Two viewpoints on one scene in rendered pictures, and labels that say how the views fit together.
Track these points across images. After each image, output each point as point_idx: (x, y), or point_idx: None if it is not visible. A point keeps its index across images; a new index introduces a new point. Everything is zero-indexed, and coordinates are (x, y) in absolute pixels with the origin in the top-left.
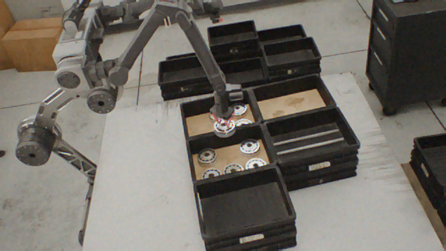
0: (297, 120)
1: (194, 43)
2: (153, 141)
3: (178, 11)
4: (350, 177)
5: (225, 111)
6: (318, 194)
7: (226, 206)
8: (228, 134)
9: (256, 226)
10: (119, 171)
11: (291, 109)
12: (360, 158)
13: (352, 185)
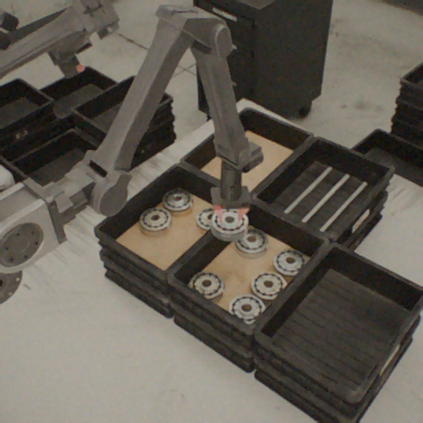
0: (284, 175)
1: (221, 84)
2: (56, 320)
3: (214, 26)
4: (378, 221)
5: (240, 193)
6: None
7: (306, 339)
8: (246, 231)
9: (402, 335)
10: (41, 402)
11: None
12: None
13: (389, 230)
